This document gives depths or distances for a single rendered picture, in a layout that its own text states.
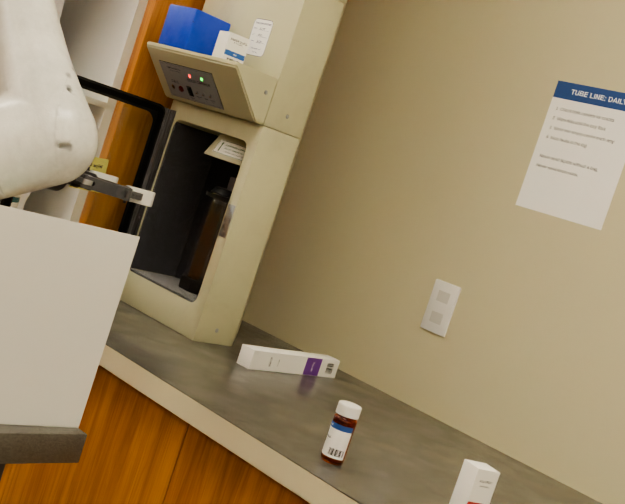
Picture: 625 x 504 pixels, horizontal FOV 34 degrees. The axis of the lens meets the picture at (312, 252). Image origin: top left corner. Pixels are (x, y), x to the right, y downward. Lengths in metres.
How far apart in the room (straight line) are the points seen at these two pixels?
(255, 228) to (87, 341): 0.92
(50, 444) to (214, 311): 0.91
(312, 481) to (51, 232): 0.53
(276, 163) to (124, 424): 0.65
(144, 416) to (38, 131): 0.65
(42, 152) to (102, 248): 0.16
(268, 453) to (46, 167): 0.54
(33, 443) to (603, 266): 1.21
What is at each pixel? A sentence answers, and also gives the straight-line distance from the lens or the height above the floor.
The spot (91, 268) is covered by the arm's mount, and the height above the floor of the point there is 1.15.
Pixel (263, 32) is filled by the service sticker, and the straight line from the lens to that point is 2.23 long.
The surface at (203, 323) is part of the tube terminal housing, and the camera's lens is 2.18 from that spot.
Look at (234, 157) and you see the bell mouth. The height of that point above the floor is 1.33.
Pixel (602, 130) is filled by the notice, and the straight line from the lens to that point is 2.18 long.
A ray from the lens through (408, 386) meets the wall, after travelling 2.33.
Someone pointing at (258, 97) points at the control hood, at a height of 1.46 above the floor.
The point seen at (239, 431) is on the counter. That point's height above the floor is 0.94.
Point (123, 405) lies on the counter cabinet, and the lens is 1.89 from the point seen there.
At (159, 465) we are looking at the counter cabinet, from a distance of 1.81.
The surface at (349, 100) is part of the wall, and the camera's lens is 2.60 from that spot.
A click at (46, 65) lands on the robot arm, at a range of 1.44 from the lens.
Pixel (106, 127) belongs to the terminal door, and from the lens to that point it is 2.32.
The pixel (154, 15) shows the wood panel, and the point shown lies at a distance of 2.40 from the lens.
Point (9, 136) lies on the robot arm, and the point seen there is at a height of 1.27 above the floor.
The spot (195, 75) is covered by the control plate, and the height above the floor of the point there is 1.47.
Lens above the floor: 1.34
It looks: 4 degrees down
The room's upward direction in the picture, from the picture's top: 18 degrees clockwise
